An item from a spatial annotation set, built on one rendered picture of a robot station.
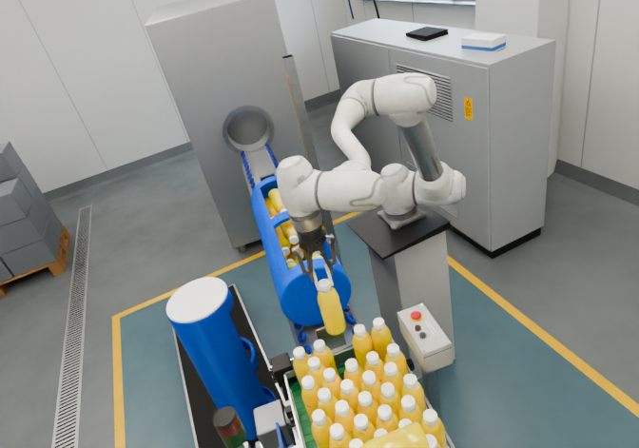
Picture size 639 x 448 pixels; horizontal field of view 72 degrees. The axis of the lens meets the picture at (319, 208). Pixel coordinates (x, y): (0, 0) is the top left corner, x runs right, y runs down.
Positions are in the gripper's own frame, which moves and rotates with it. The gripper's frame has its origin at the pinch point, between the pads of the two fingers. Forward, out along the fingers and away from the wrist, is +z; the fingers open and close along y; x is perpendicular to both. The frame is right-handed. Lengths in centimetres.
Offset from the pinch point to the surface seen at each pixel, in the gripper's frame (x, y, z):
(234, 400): -41, 52, 89
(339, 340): -10.7, -1.2, 41.3
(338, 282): -22.8, -7.8, 23.9
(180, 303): -55, 58, 34
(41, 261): -302, 226, 118
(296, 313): -22.8, 11.1, 31.8
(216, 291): -55, 41, 34
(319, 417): 26.1, 14.5, 26.6
